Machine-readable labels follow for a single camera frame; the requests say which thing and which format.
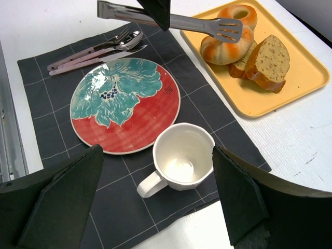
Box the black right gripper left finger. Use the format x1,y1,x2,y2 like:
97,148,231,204
1,145,103,248

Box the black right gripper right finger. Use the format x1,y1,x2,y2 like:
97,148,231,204
212,146,331,248

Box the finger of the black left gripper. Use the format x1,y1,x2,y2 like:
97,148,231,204
137,0,171,31

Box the orange striped round bread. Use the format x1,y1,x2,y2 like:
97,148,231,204
200,25,254,65

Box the metal serving tongs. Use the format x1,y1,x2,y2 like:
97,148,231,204
97,1,243,44

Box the front bread slice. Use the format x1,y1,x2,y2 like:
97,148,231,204
228,41,257,79

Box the bread slice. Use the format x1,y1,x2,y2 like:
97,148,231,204
245,35,290,93
228,41,257,79

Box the rear bread slice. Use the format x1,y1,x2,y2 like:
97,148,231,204
245,35,290,93

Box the dark checked placemat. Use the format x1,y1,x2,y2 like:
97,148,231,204
18,23,271,248

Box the white mug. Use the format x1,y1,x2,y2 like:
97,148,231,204
137,122,215,198

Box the red and teal plate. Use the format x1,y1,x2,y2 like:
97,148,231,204
70,58,181,155

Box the yellow tray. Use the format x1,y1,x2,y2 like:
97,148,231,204
196,1,330,118

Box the pink-handled spoon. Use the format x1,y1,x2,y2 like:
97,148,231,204
57,31,143,69

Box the aluminium frame rail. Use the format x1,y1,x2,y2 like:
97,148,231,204
1,51,29,183

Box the pink-handled knife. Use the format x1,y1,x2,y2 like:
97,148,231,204
49,45,147,76

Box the ring-shaped bagel bread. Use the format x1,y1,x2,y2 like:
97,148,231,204
217,4,258,30

